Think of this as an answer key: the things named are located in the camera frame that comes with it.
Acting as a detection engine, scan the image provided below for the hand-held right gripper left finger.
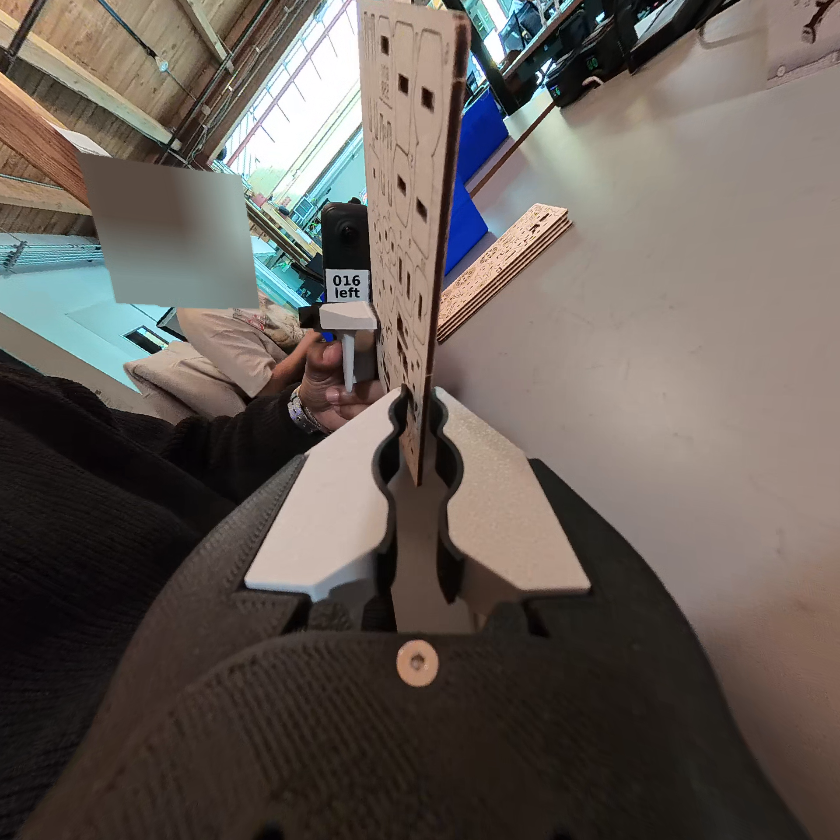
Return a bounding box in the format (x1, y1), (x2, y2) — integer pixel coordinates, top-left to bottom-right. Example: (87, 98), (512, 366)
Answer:
(243, 386), (416, 603)

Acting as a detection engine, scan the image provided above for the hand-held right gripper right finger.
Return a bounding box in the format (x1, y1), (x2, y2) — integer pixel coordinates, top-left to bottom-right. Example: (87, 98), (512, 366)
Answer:
(430, 386), (593, 618)

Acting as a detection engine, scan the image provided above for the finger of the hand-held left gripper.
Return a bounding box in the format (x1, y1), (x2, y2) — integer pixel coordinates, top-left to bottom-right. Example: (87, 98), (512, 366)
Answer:
(318, 301), (379, 395)

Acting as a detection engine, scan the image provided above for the laser-cut plywood sheet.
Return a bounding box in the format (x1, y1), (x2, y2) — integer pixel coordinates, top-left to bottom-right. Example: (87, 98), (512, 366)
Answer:
(356, 0), (472, 488)

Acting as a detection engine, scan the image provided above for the person's left forearm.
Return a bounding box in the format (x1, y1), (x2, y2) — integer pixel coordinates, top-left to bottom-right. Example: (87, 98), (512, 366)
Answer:
(164, 387), (316, 506)

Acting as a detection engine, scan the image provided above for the person's left hand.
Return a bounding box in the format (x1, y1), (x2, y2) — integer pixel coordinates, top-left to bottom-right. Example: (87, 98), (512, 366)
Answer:
(303, 338), (389, 434)

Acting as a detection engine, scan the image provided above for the silver wristwatch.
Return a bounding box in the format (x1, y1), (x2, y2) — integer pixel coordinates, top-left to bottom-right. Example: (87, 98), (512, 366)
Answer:
(287, 387), (332, 437)

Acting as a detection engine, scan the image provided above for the blue covered table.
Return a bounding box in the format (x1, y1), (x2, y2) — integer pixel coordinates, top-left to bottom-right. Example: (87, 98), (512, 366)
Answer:
(456, 88), (511, 188)
(445, 180), (490, 277)

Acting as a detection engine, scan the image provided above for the large window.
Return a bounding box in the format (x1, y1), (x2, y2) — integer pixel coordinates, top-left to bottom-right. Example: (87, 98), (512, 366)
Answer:
(220, 0), (368, 204)

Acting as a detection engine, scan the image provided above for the stack of plywood sheets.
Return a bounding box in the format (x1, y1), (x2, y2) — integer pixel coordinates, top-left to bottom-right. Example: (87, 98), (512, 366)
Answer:
(435, 203), (573, 344)

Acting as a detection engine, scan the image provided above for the person's black sweater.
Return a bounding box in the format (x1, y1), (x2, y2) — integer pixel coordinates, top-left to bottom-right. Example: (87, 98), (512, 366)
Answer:
(0, 357), (244, 834)

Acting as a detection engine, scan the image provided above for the black device with green light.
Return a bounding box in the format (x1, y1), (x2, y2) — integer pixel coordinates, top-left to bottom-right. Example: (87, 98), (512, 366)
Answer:
(545, 39), (631, 107)

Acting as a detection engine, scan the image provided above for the brown wooden beam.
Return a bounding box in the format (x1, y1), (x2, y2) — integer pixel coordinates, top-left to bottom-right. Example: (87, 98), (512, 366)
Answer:
(0, 72), (93, 206)

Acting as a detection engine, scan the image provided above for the pale plywood panel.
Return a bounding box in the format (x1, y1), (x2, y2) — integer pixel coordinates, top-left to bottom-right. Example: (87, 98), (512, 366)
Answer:
(766, 0), (840, 88)

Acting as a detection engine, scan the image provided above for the black post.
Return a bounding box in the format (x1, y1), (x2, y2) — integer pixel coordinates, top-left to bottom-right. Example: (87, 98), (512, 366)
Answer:
(453, 39), (519, 119)

